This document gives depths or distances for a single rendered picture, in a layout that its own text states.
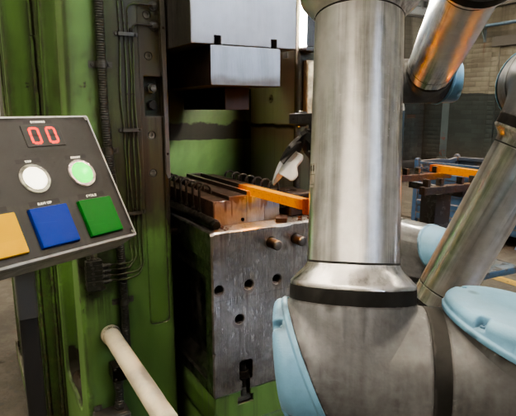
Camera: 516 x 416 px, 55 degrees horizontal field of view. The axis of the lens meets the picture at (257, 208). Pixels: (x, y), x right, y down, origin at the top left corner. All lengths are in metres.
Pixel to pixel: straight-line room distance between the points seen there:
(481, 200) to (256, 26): 0.80
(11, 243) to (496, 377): 0.74
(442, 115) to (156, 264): 9.46
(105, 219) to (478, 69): 9.45
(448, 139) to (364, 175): 10.04
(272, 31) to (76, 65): 0.49
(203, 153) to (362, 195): 1.37
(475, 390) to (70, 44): 1.12
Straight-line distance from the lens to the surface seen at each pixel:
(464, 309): 0.45
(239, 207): 1.31
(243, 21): 1.31
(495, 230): 0.72
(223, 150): 1.81
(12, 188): 0.97
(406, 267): 0.87
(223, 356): 1.35
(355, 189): 0.44
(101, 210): 1.02
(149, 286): 1.43
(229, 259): 1.26
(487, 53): 10.10
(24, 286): 1.10
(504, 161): 0.71
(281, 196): 1.19
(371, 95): 0.46
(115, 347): 1.33
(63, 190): 1.01
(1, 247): 0.91
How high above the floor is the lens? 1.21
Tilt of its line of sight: 11 degrees down
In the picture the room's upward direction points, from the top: straight up
